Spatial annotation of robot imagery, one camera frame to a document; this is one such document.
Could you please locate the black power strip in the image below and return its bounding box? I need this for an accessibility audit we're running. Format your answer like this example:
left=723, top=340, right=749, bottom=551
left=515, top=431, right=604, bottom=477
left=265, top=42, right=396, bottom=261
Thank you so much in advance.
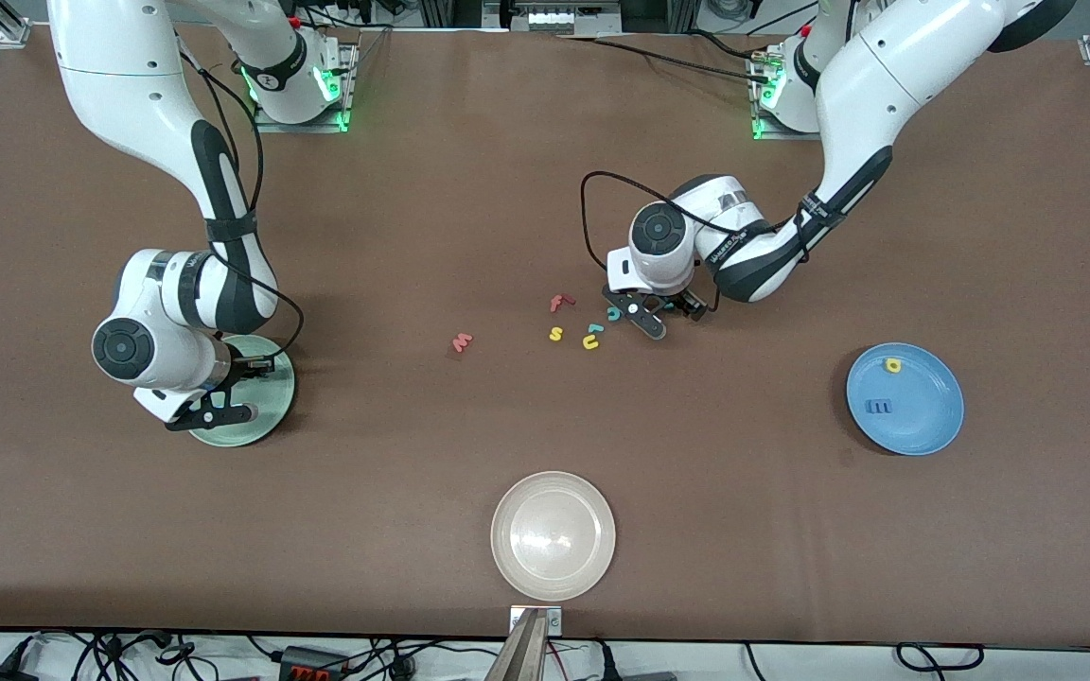
left=278, top=646, right=349, bottom=681

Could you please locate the beige camera stand pole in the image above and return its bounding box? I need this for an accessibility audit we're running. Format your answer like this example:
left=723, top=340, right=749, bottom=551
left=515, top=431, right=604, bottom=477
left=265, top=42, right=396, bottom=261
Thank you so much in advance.
left=483, top=608, right=548, bottom=681

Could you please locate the small metal mounting plate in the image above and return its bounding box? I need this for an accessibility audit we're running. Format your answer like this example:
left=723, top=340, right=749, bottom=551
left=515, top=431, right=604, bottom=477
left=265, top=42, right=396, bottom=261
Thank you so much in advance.
left=509, top=605, right=563, bottom=635

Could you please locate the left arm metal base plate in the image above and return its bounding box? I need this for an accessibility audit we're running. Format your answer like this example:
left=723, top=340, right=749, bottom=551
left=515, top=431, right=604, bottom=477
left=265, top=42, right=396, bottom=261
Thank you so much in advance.
left=751, top=43, right=827, bottom=143

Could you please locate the looped black cable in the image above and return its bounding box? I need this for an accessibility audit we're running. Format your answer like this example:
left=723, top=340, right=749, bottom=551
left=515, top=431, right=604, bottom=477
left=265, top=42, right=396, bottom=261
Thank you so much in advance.
left=895, top=642, right=987, bottom=675

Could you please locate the blue plate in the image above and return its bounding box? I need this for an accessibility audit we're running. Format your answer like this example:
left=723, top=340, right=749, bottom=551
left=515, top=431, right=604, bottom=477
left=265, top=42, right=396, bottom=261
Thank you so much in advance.
left=845, top=341, right=965, bottom=457

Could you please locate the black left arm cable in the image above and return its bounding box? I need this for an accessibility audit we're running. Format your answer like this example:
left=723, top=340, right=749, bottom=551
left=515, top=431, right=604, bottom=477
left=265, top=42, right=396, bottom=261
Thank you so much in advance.
left=581, top=170, right=849, bottom=280

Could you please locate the grey control box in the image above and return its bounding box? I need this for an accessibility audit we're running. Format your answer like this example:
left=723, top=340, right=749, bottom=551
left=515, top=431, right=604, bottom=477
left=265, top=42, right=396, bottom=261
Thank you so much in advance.
left=483, top=0, right=622, bottom=35

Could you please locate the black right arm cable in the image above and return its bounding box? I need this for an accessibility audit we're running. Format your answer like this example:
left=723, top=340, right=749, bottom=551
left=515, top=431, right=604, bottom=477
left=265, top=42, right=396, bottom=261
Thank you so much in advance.
left=176, top=47, right=306, bottom=365

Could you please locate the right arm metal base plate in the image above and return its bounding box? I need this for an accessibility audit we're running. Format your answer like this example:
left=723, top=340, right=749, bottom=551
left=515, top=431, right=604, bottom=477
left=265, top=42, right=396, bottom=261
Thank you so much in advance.
left=252, top=43, right=359, bottom=135

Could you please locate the brown table mat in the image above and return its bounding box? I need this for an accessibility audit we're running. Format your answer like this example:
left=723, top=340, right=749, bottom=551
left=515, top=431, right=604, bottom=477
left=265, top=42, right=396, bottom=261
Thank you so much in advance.
left=0, top=24, right=1090, bottom=644

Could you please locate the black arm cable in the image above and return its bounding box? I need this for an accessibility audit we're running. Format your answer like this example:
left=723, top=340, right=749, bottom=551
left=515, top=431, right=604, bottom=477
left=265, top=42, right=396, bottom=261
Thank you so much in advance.
left=176, top=47, right=306, bottom=365
left=581, top=170, right=849, bottom=280

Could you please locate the beige plate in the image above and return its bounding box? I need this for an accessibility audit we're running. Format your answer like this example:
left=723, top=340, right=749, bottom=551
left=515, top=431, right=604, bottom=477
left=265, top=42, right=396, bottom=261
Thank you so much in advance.
left=490, top=470, right=617, bottom=602

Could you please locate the light green plate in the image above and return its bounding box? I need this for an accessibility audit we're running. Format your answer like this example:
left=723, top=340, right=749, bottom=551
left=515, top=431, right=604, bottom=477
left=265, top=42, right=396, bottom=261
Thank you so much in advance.
left=184, top=333, right=297, bottom=448

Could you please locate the long black table cable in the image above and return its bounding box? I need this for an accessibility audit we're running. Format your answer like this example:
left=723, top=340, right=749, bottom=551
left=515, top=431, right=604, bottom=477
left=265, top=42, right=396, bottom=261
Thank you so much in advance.
left=554, top=34, right=778, bottom=84

